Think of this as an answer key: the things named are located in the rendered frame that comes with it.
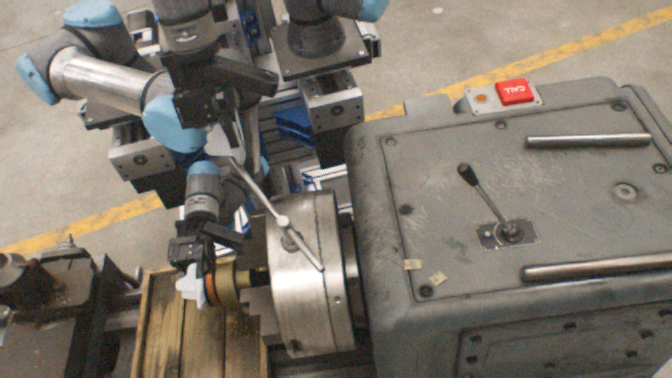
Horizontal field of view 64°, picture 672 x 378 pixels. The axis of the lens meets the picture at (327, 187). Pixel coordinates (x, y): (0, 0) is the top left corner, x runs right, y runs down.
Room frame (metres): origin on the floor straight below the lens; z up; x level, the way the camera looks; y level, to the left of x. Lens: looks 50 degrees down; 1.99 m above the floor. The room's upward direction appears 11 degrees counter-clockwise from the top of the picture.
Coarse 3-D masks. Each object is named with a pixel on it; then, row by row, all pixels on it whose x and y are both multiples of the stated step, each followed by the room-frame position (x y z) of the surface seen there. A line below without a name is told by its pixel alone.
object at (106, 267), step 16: (96, 256) 0.81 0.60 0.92; (96, 272) 0.76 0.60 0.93; (112, 272) 0.79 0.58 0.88; (112, 288) 0.74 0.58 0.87; (0, 304) 0.73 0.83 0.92; (96, 304) 0.68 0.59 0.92; (0, 320) 0.70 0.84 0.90; (96, 320) 0.64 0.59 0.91; (96, 336) 0.61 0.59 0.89; (80, 352) 0.56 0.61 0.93; (96, 352) 0.58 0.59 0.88; (80, 368) 0.52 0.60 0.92; (96, 368) 0.54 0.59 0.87
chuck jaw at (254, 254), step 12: (252, 216) 0.62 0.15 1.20; (264, 216) 0.62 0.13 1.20; (252, 228) 0.61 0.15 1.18; (264, 228) 0.60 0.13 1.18; (252, 240) 0.59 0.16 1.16; (264, 240) 0.59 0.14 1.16; (240, 252) 0.60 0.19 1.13; (252, 252) 0.58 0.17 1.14; (264, 252) 0.58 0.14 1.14; (240, 264) 0.57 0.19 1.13; (252, 264) 0.57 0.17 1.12; (264, 264) 0.56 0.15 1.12
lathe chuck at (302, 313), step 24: (312, 192) 0.65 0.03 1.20; (288, 216) 0.58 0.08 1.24; (312, 216) 0.57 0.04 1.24; (312, 240) 0.52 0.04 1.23; (288, 264) 0.49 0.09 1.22; (288, 288) 0.46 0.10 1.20; (312, 288) 0.45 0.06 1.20; (288, 312) 0.43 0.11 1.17; (312, 312) 0.42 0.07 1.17; (288, 336) 0.41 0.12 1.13; (312, 336) 0.40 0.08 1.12
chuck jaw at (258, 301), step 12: (252, 288) 0.53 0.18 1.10; (264, 288) 0.52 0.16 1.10; (240, 300) 0.51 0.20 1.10; (252, 300) 0.50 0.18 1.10; (264, 300) 0.50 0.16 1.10; (252, 312) 0.48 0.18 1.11; (264, 312) 0.47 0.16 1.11; (264, 324) 0.45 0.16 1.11; (276, 324) 0.44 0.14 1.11; (264, 336) 0.43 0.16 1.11; (276, 336) 0.42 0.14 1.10; (288, 348) 0.41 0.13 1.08
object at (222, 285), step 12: (228, 264) 0.59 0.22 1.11; (204, 276) 0.57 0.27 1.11; (216, 276) 0.56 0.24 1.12; (228, 276) 0.55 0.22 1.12; (240, 276) 0.56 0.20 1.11; (252, 276) 0.58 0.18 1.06; (204, 288) 0.55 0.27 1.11; (216, 288) 0.54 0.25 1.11; (228, 288) 0.53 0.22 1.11; (240, 288) 0.54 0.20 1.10; (216, 300) 0.53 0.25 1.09; (228, 300) 0.52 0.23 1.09
